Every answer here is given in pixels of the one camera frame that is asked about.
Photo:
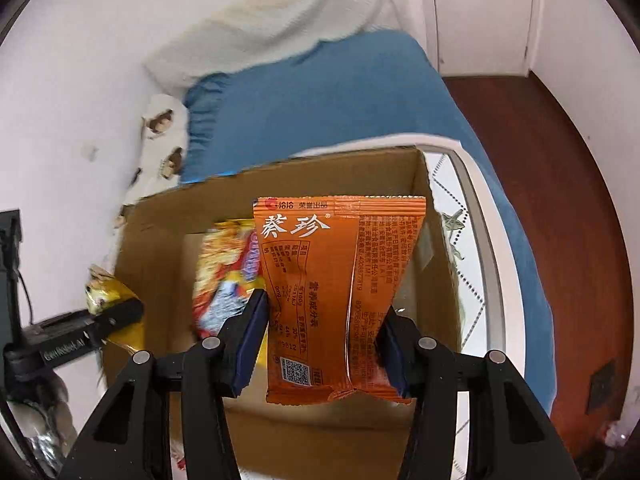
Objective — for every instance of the white fluffy pillow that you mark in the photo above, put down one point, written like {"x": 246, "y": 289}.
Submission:
{"x": 260, "y": 30}

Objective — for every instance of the white door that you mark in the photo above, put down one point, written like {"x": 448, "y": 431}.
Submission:
{"x": 480, "y": 10}

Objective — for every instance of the white bear-print pillow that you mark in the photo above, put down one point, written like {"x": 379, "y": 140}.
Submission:
{"x": 160, "y": 150}

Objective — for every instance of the cardboard box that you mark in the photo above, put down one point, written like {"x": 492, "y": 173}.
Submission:
{"x": 350, "y": 170}

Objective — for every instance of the yellow red noodle snack packet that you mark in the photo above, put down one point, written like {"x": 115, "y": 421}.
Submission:
{"x": 220, "y": 270}

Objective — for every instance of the grey crumpled cloth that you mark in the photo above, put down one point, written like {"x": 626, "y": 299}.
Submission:
{"x": 42, "y": 435}

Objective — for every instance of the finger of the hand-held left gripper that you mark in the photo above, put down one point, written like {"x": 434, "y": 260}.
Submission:
{"x": 120, "y": 316}

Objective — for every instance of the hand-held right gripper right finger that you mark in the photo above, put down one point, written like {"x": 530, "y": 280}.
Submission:
{"x": 395, "y": 360}

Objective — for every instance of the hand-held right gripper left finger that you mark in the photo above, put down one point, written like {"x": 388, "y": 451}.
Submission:
{"x": 250, "y": 350}

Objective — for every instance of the orange snack packet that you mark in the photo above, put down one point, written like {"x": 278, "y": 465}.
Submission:
{"x": 310, "y": 285}

